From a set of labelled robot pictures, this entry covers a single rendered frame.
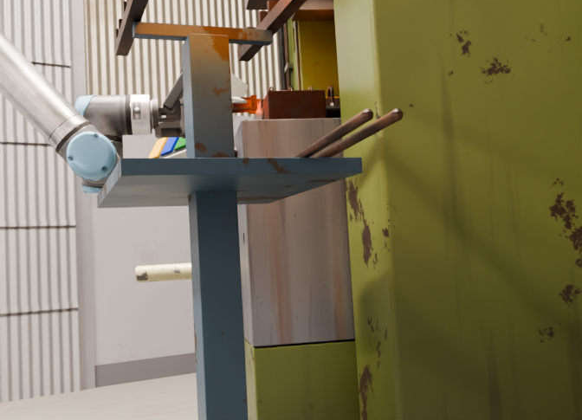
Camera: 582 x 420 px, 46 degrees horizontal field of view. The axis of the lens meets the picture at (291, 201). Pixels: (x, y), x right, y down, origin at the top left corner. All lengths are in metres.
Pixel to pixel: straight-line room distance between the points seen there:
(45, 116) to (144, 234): 2.77
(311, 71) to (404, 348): 0.93
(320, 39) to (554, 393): 1.08
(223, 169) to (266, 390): 0.65
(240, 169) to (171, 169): 0.08
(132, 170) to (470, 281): 0.61
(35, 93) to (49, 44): 2.72
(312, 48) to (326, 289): 0.74
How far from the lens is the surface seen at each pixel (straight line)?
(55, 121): 1.44
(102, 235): 4.09
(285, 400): 1.38
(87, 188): 1.55
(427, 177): 1.16
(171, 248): 4.23
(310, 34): 1.89
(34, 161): 3.99
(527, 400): 1.24
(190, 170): 0.81
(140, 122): 1.57
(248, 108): 1.60
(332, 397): 1.40
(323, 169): 0.86
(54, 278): 3.97
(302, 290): 1.37
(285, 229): 1.36
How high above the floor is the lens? 0.63
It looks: 5 degrees up
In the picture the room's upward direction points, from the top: 3 degrees counter-clockwise
